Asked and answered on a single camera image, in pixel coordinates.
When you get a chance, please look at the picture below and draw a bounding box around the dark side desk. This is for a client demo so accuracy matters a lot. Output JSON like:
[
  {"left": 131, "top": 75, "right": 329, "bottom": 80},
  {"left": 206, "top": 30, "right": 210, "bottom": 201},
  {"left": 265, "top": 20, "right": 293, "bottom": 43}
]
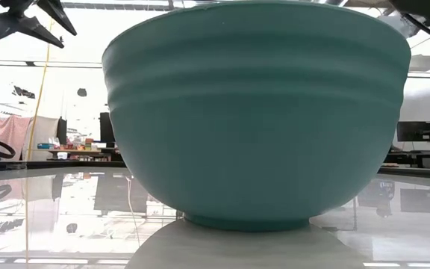
[{"left": 384, "top": 150, "right": 430, "bottom": 169}]

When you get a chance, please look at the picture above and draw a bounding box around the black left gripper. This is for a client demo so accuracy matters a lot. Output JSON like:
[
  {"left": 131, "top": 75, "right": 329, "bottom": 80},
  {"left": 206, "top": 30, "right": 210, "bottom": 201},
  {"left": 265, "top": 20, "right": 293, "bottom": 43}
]
[{"left": 0, "top": 0, "right": 78, "bottom": 50}]

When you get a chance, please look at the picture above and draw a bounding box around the green bowl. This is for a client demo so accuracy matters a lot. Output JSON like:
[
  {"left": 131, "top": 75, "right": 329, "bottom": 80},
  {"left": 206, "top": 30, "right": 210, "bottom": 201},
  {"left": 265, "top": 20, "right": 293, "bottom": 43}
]
[{"left": 102, "top": 0, "right": 412, "bottom": 233}]

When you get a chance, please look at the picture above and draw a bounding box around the narrow black monitor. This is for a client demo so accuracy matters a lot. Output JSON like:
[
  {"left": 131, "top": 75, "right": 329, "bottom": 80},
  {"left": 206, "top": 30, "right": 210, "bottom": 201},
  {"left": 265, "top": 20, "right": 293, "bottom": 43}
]
[{"left": 56, "top": 117, "right": 68, "bottom": 146}]

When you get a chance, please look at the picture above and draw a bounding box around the pink cloth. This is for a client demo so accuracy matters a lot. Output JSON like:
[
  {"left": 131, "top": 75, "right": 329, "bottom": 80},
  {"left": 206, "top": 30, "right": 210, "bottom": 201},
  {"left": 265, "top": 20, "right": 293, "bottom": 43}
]
[{"left": 0, "top": 114, "right": 33, "bottom": 161}]

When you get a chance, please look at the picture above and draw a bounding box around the wide black monitor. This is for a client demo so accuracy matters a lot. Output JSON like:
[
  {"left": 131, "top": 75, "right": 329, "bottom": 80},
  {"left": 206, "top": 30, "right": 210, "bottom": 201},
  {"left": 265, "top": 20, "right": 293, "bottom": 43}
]
[{"left": 99, "top": 111, "right": 116, "bottom": 149}]

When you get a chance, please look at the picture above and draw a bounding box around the black monitor on arm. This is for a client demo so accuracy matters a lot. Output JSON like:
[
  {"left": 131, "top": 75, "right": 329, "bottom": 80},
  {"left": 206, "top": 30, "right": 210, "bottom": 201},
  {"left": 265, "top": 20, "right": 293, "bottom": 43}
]
[{"left": 396, "top": 120, "right": 430, "bottom": 154}]

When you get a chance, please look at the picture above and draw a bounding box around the yellow cable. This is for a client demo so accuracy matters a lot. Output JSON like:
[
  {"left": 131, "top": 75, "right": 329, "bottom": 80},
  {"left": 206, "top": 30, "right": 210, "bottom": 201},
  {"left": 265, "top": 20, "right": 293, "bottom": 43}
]
[{"left": 25, "top": 20, "right": 54, "bottom": 161}]

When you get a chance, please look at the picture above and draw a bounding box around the white cloth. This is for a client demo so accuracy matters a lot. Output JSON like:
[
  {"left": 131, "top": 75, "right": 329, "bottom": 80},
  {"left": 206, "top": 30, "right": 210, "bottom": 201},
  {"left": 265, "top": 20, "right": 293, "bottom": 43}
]
[{"left": 24, "top": 116, "right": 60, "bottom": 161}]

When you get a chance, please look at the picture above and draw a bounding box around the cluttered wooden desk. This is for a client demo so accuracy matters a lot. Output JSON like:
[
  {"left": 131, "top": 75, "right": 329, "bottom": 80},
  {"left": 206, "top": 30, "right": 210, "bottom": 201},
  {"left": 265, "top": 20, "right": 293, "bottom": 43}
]
[{"left": 31, "top": 137, "right": 125, "bottom": 162}]

